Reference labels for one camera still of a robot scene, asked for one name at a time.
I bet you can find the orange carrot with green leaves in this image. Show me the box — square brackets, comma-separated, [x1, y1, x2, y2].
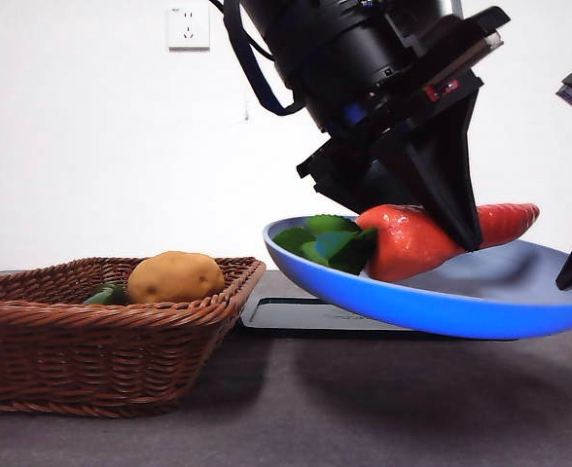
[271, 202, 542, 283]

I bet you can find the yellow-brown potato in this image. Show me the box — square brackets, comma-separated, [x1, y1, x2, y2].
[127, 250, 227, 306]

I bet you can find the black flat tray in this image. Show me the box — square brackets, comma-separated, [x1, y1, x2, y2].
[239, 296, 428, 334]

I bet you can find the green pepper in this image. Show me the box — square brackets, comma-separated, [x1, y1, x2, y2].
[84, 283, 127, 306]

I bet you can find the blue round plate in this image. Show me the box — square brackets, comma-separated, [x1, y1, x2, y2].
[262, 213, 572, 341]

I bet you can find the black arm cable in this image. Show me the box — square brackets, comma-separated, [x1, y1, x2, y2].
[207, 0, 302, 117]

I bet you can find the brown wicker basket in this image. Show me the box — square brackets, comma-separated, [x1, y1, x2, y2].
[0, 256, 268, 418]

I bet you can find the white wall socket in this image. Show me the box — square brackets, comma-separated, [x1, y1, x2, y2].
[167, 4, 211, 52]

